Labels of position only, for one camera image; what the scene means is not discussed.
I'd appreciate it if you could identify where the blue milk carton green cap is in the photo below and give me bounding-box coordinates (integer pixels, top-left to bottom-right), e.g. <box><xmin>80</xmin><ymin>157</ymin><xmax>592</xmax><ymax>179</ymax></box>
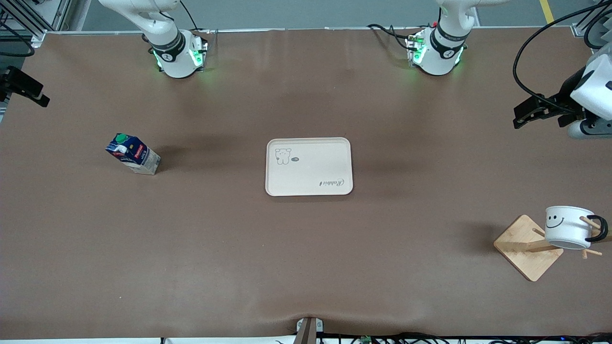
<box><xmin>105</xmin><ymin>133</ymin><xmax>161</xmax><ymax>175</ymax></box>

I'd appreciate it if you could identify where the white smiley cup black handle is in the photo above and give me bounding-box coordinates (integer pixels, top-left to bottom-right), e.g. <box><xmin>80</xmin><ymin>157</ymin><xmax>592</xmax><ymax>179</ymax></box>
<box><xmin>545</xmin><ymin>206</ymin><xmax>609</xmax><ymax>250</ymax></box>

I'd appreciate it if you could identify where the cream tray with bear print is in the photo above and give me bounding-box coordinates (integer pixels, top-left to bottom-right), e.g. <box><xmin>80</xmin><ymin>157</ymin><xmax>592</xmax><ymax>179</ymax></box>
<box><xmin>265</xmin><ymin>138</ymin><xmax>354</xmax><ymax>197</ymax></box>

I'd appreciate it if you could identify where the wooden mug tree stand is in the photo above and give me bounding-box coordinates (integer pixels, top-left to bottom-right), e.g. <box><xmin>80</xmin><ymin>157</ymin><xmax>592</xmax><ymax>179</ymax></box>
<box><xmin>493</xmin><ymin>215</ymin><xmax>604</xmax><ymax>282</ymax></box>

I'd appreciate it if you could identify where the brown table cover mat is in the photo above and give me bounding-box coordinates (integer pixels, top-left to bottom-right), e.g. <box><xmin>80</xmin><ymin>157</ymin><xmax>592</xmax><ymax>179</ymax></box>
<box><xmin>0</xmin><ymin>26</ymin><xmax>612</xmax><ymax>341</ymax></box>

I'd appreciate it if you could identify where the aluminium frame profile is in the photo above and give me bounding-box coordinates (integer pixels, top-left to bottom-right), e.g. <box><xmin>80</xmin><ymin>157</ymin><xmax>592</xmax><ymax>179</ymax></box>
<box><xmin>571</xmin><ymin>0</ymin><xmax>612</xmax><ymax>49</ymax></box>
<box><xmin>0</xmin><ymin>0</ymin><xmax>72</xmax><ymax>46</ymax></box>

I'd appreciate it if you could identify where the black left arm base cable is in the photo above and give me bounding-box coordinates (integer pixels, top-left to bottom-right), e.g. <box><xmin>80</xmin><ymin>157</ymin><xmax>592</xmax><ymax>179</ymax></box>
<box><xmin>367</xmin><ymin>24</ymin><xmax>417</xmax><ymax>51</ymax></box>

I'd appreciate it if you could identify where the black arm base cable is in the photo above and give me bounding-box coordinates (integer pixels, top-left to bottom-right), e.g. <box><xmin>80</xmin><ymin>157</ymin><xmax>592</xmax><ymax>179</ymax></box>
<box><xmin>179</xmin><ymin>0</ymin><xmax>211</xmax><ymax>35</ymax></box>
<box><xmin>367</xmin><ymin>24</ymin><xmax>417</xmax><ymax>51</ymax></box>

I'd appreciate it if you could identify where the black right arm base cable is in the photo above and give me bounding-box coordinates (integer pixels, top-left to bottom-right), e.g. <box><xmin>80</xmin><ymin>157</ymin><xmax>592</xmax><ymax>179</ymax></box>
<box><xmin>179</xmin><ymin>0</ymin><xmax>211</xmax><ymax>35</ymax></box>

